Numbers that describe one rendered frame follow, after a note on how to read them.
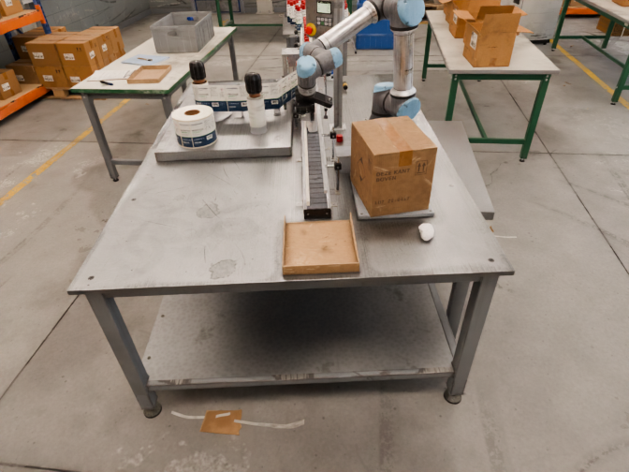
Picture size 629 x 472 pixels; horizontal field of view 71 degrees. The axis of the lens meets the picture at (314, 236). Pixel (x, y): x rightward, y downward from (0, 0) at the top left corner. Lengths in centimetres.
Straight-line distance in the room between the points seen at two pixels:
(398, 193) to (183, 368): 119
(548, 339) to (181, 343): 184
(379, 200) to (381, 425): 100
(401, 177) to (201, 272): 79
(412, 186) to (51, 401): 192
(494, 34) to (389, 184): 227
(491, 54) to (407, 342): 242
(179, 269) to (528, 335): 180
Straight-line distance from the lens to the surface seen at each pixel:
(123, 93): 359
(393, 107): 214
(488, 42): 375
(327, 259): 154
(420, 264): 155
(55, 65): 620
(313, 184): 186
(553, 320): 272
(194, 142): 227
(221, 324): 221
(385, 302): 226
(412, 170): 166
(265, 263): 155
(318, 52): 187
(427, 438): 211
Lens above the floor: 184
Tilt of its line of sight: 38 degrees down
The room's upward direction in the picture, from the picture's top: 2 degrees counter-clockwise
